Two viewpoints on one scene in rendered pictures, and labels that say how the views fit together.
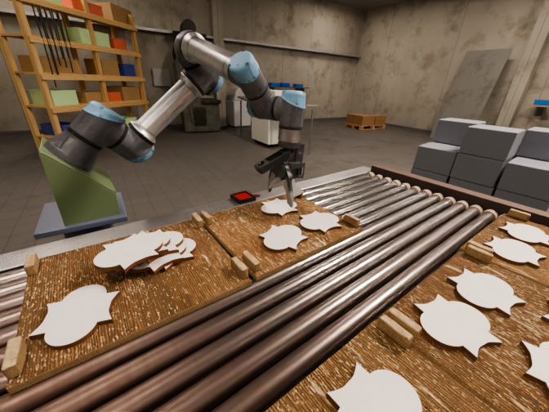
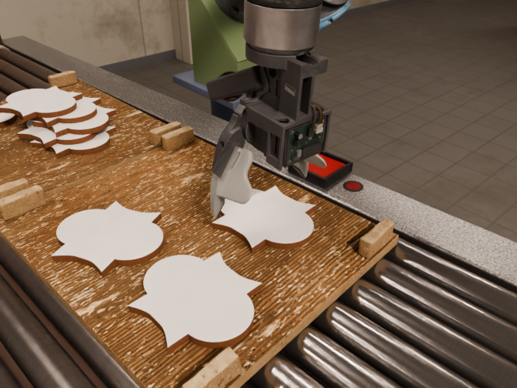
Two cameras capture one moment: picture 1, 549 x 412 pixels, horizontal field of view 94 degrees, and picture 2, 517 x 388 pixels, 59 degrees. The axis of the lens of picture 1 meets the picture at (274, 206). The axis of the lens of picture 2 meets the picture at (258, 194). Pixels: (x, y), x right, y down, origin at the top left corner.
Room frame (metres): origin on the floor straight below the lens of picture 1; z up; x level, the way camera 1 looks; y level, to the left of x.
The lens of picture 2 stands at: (0.75, -0.50, 1.30)
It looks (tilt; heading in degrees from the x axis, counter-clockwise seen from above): 33 degrees down; 82
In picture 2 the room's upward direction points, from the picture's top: straight up
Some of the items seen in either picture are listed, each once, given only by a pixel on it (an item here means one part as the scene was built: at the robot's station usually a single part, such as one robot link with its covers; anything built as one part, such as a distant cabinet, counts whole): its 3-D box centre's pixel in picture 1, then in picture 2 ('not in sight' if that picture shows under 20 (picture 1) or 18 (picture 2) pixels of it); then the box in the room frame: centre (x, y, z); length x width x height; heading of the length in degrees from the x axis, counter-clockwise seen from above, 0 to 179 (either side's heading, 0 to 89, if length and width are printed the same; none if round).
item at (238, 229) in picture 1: (279, 224); (191, 232); (0.73, -0.02, 0.93); 0.41 x 0.35 x 0.02; 128
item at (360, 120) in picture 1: (365, 121); not in sight; (9.69, -3.14, 0.22); 1.24 x 0.85 x 0.45; 123
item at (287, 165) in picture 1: (288, 160); (281, 102); (0.84, -0.04, 1.11); 0.09 x 0.08 x 0.12; 121
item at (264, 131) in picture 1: (271, 118); not in sight; (6.27, 0.15, 0.60); 2.54 x 0.66 x 1.20; 34
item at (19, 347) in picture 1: (15, 356); not in sight; (0.25, 0.39, 0.95); 0.06 x 0.02 x 0.03; 37
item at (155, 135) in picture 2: (197, 220); (166, 133); (0.70, 0.24, 0.95); 0.06 x 0.02 x 0.03; 37
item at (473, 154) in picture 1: (479, 181); not in sight; (2.47, -2.04, 0.53); 1.08 x 0.72 x 1.07; 42
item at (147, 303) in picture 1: (139, 272); (45, 134); (0.47, 0.31, 0.93); 0.41 x 0.35 x 0.02; 127
